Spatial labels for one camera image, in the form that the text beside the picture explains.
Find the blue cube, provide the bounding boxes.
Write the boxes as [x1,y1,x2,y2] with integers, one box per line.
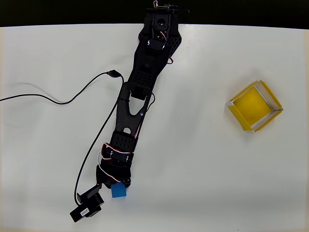
[111,182,128,200]

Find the yellow cardboard box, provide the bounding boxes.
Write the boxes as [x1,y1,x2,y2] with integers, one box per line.
[225,78,284,134]

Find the black power cable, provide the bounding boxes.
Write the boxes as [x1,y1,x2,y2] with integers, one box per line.
[163,2,191,24]

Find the red white servo wire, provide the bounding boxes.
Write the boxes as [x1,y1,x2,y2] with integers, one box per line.
[97,142,133,186]

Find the black webcam with bracket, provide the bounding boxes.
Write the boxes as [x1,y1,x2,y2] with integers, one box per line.
[69,183,106,223]

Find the black webcam cable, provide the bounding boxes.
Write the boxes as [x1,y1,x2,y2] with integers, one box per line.
[0,69,125,206]

